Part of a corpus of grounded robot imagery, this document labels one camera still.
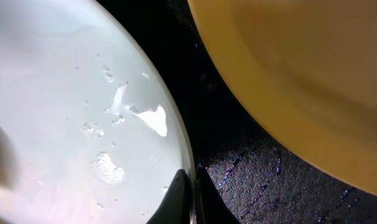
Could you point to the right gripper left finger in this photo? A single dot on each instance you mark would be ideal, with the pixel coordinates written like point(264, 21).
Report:
point(177, 203)

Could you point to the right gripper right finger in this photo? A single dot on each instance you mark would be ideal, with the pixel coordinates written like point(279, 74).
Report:
point(209, 206)

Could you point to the light blue plate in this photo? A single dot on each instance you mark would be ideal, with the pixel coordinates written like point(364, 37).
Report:
point(89, 132)

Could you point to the yellow plate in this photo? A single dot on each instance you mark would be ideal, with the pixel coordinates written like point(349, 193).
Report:
point(306, 71)

